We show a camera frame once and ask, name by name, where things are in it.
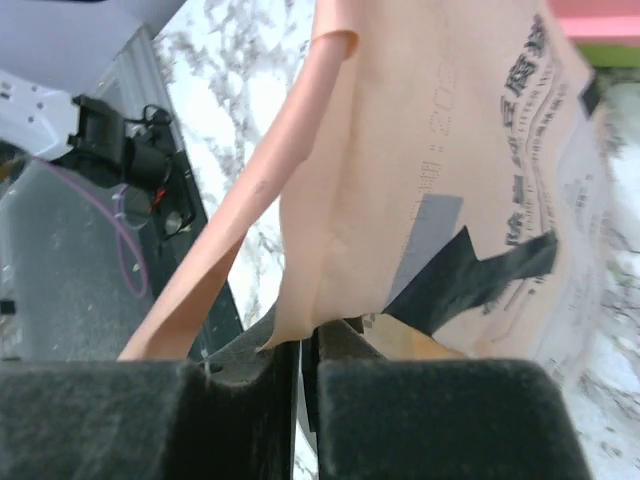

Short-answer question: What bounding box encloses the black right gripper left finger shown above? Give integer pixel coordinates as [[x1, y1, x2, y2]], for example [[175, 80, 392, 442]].
[[1, 317, 299, 479]]

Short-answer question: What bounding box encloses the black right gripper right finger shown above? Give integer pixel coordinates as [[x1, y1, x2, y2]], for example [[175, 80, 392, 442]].
[[302, 320, 591, 479]]

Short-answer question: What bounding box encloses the cat litter bag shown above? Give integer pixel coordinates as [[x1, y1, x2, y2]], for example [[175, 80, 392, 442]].
[[121, 1, 607, 372]]

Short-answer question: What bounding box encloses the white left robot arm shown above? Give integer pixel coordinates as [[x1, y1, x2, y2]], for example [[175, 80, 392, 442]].
[[0, 70, 79, 161]]

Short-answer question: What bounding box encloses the pink green litter box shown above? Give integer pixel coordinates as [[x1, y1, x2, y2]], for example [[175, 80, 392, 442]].
[[549, 0, 640, 68]]

